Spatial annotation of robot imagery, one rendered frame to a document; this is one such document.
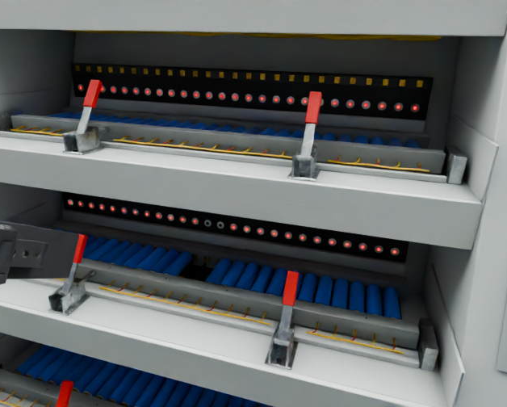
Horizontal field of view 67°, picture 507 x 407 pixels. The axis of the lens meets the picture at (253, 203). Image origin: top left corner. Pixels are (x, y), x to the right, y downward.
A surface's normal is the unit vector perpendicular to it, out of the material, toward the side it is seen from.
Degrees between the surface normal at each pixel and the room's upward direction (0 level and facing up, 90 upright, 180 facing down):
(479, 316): 90
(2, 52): 90
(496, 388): 90
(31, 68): 90
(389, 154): 109
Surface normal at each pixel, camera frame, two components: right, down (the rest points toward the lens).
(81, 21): -0.28, 0.34
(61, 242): 0.96, 0.13
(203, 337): 0.03, -0.93
